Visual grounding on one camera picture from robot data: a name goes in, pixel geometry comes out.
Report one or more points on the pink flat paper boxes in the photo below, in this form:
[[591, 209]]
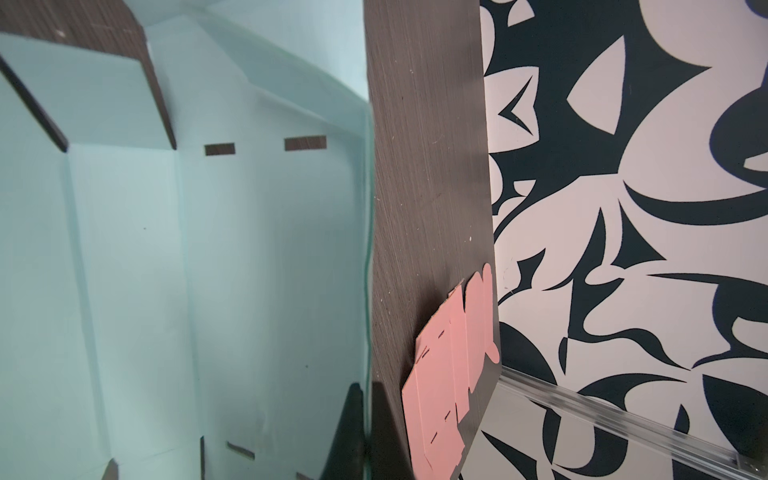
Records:
[[450, 352]]

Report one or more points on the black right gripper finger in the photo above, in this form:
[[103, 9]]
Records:
[[347, 455]]

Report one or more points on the light blue paper box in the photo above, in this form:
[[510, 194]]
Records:
[[186, 237]]

